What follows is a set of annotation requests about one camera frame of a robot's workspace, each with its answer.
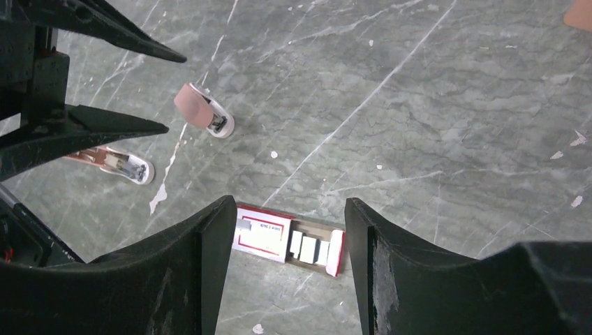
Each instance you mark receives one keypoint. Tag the pink stapler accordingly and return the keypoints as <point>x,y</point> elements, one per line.
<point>120,163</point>
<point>200,110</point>

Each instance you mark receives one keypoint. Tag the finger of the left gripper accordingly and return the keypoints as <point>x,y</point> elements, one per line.
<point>68,131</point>
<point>97,19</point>

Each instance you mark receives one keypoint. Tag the red white staple box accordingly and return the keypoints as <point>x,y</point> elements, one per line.
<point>290,238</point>

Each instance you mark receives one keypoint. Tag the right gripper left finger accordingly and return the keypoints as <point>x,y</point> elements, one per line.
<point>169,283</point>

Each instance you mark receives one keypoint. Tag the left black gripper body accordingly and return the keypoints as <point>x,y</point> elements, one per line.
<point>34,74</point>

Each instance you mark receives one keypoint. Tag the orange file organizer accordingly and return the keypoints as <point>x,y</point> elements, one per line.
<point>579,15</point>

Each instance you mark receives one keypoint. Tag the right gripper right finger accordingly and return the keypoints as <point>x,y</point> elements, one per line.
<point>407,285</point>

